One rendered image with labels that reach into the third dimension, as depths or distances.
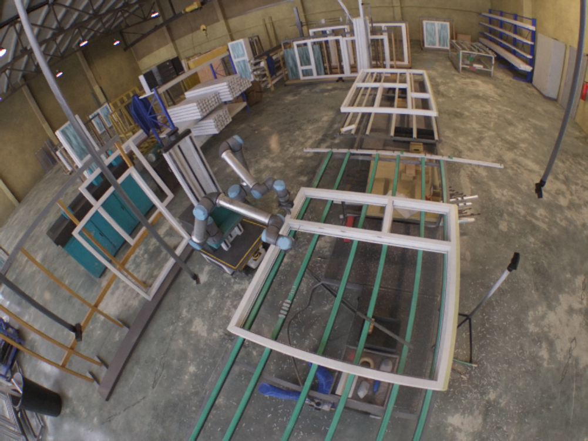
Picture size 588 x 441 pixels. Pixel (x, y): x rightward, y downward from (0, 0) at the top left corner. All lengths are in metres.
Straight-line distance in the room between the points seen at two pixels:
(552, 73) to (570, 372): 8.58
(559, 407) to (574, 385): 0.31
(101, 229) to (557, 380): 6.67
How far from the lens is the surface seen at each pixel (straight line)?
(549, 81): 10.15
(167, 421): 3.20
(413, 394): 1.95
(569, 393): 3.44
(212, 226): 2.56
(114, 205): 4.99
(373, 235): 2.01
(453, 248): 2.03
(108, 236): 5.02
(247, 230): 3.18
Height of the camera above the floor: 2.50
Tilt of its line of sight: 45 degrees down
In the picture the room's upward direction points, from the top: 19 degrees counter-clockwise
